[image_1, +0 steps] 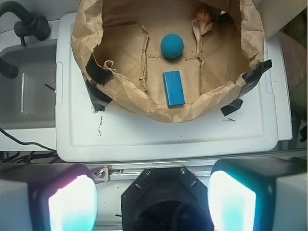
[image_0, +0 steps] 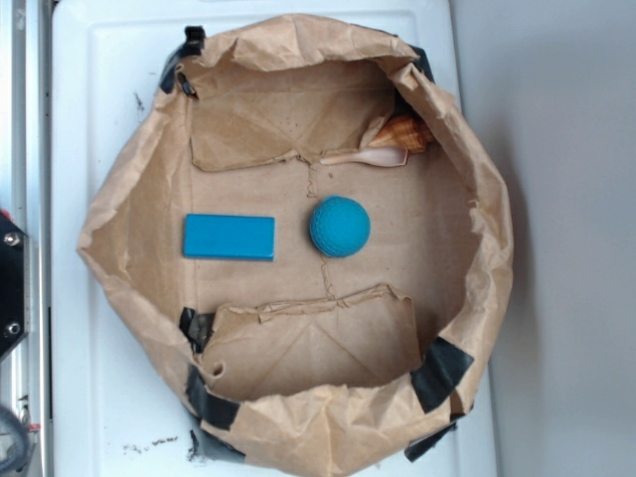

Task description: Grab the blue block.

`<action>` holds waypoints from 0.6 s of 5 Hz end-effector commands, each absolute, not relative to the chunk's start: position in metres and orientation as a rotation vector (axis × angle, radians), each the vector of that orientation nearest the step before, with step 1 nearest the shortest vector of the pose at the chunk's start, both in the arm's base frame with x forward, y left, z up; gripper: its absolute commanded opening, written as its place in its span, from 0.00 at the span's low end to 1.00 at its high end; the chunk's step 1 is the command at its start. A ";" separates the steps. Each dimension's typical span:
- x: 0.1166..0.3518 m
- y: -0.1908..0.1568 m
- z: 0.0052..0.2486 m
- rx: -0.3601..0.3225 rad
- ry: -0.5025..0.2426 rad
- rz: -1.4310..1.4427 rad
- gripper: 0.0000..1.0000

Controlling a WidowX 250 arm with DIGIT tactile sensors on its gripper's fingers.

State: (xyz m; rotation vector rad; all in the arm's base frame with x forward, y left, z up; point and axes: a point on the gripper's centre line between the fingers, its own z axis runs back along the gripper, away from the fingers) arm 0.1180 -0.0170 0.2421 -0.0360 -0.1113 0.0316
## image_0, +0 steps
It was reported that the blue rectangular block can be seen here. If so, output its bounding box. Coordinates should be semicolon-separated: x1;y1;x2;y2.
183;214;275;261

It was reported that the brown paper bag tray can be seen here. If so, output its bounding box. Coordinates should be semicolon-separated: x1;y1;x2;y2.
78;14;514;476

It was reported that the blue dimpled ball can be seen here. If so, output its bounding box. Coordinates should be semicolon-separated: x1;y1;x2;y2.
309;196;371;258

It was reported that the beige plastic spoon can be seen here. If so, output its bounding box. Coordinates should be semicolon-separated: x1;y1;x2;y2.
320;146;408;168

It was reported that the orange spiral seashell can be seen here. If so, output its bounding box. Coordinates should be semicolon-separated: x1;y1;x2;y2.
368;115;435;153

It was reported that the white plastic board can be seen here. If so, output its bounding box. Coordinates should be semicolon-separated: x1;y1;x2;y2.
52;1;497;476

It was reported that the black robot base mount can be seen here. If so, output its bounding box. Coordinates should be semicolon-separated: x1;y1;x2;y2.
1;209;31;361

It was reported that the aluminium frame rail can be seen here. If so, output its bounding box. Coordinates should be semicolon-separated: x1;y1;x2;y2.
2;1;54;476

